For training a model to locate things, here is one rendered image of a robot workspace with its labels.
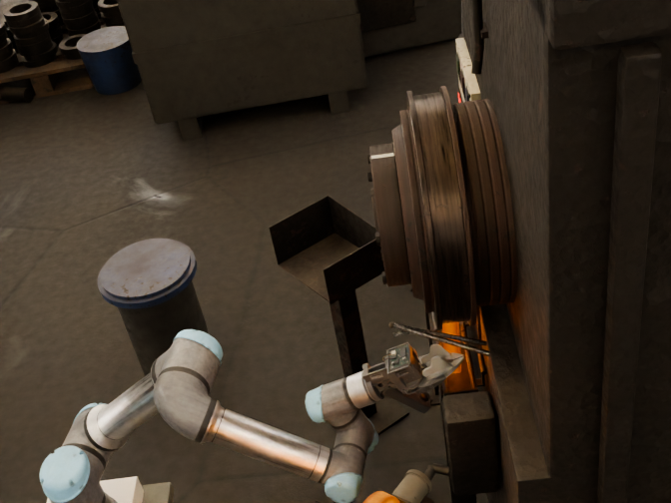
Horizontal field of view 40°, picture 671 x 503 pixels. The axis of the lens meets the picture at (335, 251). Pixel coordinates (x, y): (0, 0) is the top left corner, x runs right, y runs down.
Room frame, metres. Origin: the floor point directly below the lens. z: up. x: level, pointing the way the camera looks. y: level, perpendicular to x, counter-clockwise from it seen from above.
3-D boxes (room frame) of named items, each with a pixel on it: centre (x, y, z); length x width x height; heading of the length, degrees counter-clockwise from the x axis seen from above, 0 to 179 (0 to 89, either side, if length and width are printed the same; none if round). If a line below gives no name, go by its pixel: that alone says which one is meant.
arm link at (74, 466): (1.45, 0.71, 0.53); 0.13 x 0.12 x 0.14; 164
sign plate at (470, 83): (1.77, -0.35, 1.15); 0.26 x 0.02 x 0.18; 174
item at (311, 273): (1.98, 0.01, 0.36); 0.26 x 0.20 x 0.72; 29
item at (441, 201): (1.45, -0.21, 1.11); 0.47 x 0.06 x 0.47; 174
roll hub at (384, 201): (1.46, -0.12, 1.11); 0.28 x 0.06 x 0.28; 174
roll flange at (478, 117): (1.44, -0.30, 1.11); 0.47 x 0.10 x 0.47; 174
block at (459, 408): (1.21, -0.20, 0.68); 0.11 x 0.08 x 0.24; 84
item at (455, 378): (1.43, -0.22, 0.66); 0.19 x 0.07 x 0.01; 174
